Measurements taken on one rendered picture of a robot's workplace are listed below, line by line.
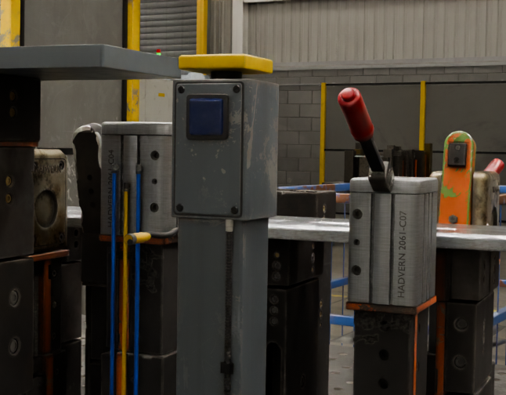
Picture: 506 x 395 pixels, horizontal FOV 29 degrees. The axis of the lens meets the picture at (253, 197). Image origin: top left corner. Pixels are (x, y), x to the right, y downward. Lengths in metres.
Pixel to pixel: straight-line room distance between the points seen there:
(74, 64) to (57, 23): 3.76
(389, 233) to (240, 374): 0.20
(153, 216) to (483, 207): 0.44
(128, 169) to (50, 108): 3.52
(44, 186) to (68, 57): 0.32
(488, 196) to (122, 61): 0.57
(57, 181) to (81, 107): 3.56
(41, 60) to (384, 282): 0.36
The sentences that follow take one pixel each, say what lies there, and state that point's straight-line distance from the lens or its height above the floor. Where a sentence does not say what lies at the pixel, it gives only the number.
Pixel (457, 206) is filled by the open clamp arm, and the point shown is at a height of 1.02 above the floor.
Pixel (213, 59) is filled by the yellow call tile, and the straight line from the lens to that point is 0.79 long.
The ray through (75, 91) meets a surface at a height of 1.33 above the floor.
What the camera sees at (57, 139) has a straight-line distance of 4.56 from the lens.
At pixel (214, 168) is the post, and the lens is 0.78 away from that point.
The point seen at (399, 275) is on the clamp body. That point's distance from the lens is 0.90.
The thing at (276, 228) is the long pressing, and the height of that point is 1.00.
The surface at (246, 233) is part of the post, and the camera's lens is 0.79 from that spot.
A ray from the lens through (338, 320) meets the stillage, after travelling 3.09.
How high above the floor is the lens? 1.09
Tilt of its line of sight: 3 degrees down
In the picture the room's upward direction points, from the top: 1 degrees clockwise
